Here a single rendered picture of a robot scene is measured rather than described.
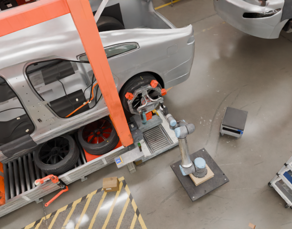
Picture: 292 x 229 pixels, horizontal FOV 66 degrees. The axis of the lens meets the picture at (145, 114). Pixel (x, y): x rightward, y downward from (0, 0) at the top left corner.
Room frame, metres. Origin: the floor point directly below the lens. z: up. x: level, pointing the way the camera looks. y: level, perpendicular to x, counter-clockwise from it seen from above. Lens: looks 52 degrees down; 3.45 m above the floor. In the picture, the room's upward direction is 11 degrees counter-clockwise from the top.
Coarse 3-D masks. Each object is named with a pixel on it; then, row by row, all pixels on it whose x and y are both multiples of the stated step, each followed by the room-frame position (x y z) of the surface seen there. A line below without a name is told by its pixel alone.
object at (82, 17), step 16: (80, 0) 1.80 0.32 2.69; (80, 16) 1.79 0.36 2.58; (80, 32) 1.78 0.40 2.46; (96, 32) 1.81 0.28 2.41; (96, 48) 1.80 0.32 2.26; (96, 64) 1.79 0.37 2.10; (112, 80) 1.81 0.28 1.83; (112, 96) 1.80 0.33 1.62; (112, 112) 1.78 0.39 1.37; (128, 128) 1.82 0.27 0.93; (128, 144) 1.79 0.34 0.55
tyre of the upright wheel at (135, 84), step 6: (144, 72) 2.64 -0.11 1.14; (132, 78) 2.52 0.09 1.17; (138, 78) 2.49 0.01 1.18; (144, 78) 2.48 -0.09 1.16; (150, 78) 2.50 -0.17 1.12; (126, 84) 2.47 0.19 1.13; (132, 84) 2.41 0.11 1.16; (138, 84) 2.38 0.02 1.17; (144, 84) 2.39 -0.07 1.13; (120, 90) 2.48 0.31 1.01; (126, 90) 2.37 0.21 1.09; (132, 90) 2.34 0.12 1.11; (120, 96) 2.43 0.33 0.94; (126, 102) 2.30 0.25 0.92; (126, 108) 2.29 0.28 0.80
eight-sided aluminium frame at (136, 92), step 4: (148, 84) 2.39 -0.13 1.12; (140, 88) 2.34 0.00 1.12; (144, 88) 2.32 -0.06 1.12; (148, 88) 2.32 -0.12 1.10; (152, 88) 2.34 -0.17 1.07; (156, 88) 2.36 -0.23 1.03; (136, 92) 2.27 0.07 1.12; (140, 92) 2.28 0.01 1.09; (160, 92) 2.37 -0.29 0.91; (128, 100) 2.27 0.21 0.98; (132, 100) 2.24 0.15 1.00; (128, 104) 2.26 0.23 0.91; (156, 104) 2.35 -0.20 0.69; (132, 108) 2.23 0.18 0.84; (132, 112) 2.22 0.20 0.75; (136, 112) 2.25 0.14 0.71
